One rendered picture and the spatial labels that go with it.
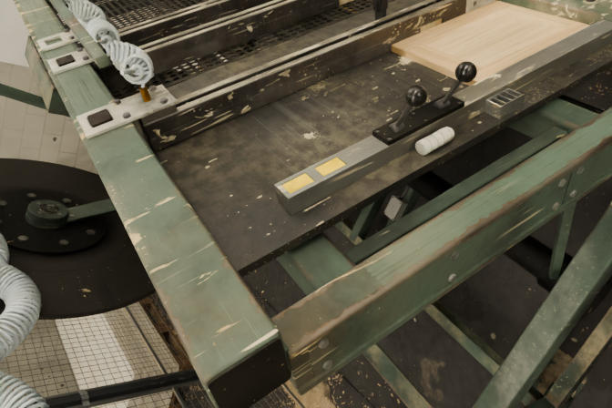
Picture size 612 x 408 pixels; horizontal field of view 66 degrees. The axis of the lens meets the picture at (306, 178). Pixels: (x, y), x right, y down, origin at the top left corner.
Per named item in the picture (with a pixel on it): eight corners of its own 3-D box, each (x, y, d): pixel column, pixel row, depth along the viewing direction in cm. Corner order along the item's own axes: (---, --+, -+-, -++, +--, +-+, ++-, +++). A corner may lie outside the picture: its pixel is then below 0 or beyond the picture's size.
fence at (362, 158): (617, 39, 115) (622, 24, 113) (291, 215, 82) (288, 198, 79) (597, 35, 119) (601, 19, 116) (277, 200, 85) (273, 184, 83)
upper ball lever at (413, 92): (407, 134, 90) (435, 94, 79) (392, 142, 89) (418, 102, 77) (395, 119, 92) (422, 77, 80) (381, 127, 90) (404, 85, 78)
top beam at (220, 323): (296, 377, 59) (283, 332, 53) (224, 426, 55) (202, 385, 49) (39, -1, 211) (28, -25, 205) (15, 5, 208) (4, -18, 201)
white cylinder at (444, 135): (425, 158, 89) (455, 141, 92) (425, 146, 87) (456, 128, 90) (414, 151, 91) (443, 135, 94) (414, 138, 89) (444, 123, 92)
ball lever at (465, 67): (452, 111, 95) (484, 69, 83) (438, 118, 93) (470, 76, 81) (440, 96, 96) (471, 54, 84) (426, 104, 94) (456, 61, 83)
